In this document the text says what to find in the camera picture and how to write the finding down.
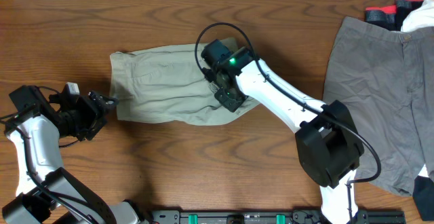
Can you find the light khaki green shorts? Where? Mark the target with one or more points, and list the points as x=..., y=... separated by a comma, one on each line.
x=165, y=84

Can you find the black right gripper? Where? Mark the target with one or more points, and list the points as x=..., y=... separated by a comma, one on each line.
x=231, y=105

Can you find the dark grey shorts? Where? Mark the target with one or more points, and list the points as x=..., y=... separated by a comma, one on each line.
x=385, y=79

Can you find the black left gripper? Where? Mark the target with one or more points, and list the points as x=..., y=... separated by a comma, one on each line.
x=93, y=118

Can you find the white garment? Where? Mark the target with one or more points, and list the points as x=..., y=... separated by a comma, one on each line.
x=419, y=18

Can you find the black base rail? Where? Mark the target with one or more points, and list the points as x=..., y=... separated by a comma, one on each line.
x=292, y=217

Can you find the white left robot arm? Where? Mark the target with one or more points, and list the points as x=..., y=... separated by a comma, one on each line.
x=44, y=184

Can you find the black and red garment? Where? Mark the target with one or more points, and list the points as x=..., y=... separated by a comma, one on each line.
x=391, y=17

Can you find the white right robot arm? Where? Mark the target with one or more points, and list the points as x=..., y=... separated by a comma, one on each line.
x=327, y=141

